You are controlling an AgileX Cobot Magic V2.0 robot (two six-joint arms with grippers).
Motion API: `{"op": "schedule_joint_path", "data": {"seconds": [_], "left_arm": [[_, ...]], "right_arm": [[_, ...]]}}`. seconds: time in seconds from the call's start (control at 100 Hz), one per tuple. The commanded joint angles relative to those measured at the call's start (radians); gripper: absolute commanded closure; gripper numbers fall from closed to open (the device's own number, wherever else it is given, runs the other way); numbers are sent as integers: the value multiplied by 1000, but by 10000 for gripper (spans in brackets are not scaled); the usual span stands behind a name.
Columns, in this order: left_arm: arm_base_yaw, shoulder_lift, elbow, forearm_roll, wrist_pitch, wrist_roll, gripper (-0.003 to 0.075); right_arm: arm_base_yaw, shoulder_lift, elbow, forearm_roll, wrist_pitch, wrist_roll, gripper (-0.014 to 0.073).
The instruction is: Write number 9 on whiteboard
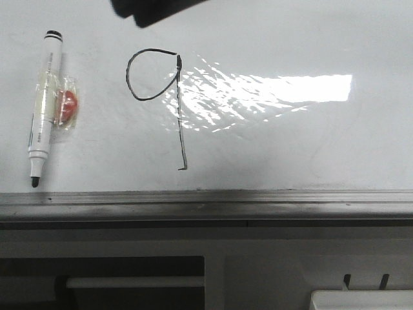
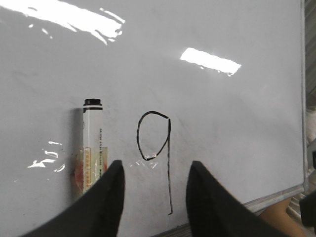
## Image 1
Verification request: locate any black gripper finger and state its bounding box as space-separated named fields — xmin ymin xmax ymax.
xmin=132 ymin=0 xmax=204 ymax=28
xmin=110 ymin=0 xmax=152 ymax=18

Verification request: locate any white marker with tape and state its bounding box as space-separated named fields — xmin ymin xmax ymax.
xmin=28 ymin=30 xmax=63 ymax=188

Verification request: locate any white whiteboard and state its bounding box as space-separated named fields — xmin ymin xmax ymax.
xmin=1 ymin=1 xmax=412 ymax=192

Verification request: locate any red magnet under tape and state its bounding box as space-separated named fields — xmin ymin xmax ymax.
xmin=54 ymin=76 xmax=80 ymax=130

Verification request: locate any white horizontal bar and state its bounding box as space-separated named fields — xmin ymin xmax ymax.
xmin=66 ymin=276 xmax=205 ymax=289

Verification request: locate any white box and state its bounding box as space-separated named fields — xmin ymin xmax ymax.
xmin=309 ymin=290 xmax=412 ymax=309

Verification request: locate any aluminium whiteboard frame tray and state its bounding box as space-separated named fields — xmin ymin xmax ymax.
xmin=1 ymin=190 xmax=412 ymax=228

